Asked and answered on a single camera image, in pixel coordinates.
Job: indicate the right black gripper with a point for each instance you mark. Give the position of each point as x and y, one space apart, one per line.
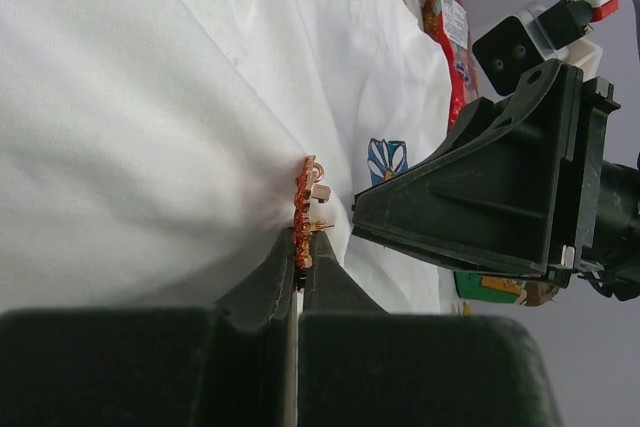
516 187

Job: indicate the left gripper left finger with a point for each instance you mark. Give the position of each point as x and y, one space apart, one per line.
229 364

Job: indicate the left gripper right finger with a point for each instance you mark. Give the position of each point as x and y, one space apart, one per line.
361 366

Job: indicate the red maple leaf brooch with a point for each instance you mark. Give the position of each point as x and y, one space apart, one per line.
309 189

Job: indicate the white t-shirt daisy print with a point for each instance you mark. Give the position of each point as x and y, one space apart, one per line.
149 148

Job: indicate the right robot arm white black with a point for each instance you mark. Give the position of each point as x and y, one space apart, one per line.
519 189

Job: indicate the yellow Lays chips bag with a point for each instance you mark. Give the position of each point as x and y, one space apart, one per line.
467 309

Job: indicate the red candy bag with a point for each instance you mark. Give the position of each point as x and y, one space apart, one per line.
446 22

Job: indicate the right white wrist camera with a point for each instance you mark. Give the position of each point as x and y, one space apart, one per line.
536 34

